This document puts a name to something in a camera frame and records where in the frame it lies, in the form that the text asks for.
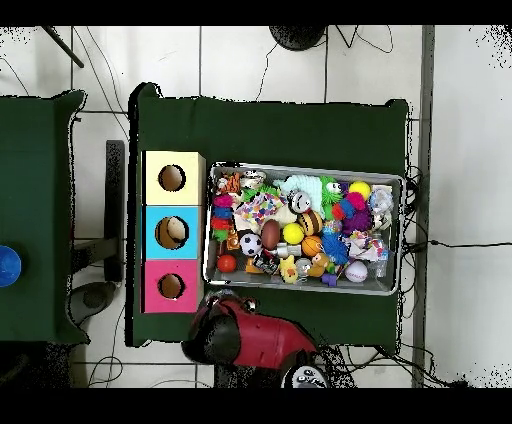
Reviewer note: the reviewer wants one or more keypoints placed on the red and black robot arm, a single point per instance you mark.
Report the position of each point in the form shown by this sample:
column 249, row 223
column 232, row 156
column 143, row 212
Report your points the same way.
column 272, row 340

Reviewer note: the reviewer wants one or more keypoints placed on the wooden box with three holes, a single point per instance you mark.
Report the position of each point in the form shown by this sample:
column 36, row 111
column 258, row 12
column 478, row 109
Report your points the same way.
column 188, row 232

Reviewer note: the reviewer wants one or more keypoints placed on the polka-dot crumpled cloth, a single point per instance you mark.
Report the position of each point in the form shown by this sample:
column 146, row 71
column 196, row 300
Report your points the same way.
column 258, row 210

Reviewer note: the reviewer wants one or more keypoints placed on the brown toy football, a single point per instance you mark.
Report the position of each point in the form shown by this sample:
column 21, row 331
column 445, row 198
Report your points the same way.
column 270, row 234

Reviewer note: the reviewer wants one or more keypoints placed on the small soccer ball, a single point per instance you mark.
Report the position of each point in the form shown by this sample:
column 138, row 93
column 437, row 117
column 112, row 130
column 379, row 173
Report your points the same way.
column 250, row 244

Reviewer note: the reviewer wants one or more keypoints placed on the plain yellow ball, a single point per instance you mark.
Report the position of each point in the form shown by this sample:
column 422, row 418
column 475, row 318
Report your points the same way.
column 293, row 233

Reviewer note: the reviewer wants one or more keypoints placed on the mint green cloth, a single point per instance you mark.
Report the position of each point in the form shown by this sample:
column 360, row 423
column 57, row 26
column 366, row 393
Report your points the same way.
column 306, row 184

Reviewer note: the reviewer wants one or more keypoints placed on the red-orange ball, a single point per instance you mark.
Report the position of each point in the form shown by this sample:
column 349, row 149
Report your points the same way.
column 226, row 264

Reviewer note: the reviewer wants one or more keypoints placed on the small orange basketball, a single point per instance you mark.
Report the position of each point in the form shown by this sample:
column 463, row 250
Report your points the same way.
column 312, row 246

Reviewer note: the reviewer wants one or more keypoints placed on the yellow duck plush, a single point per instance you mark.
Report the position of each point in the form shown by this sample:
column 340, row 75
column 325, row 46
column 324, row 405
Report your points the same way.
column 288, row 270

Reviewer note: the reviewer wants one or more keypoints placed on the blue spiky ball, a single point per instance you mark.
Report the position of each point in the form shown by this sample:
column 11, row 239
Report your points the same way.
column 334, row 248

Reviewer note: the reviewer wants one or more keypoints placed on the black upright panel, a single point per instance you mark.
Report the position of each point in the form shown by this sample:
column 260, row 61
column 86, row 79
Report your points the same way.
column 114, row 200

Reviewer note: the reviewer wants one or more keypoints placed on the black round stand base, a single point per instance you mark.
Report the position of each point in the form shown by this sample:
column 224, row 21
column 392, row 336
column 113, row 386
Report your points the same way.
column 298, row 38

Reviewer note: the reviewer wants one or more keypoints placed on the grey stand foot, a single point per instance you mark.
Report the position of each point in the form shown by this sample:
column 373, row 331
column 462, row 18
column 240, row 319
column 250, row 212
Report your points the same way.
column 94, row 298

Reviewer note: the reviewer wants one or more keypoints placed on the dark green side tablecloth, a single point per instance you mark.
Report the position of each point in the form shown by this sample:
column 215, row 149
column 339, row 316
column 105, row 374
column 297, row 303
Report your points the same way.
column 32, row 180

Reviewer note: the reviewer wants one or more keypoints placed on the black tripod leg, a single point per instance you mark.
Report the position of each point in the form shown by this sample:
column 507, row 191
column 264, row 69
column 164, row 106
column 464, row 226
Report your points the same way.
column 64, row 47

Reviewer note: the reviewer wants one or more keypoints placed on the blue round bowl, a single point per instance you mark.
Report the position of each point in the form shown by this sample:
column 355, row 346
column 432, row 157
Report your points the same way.
column 8, row 266

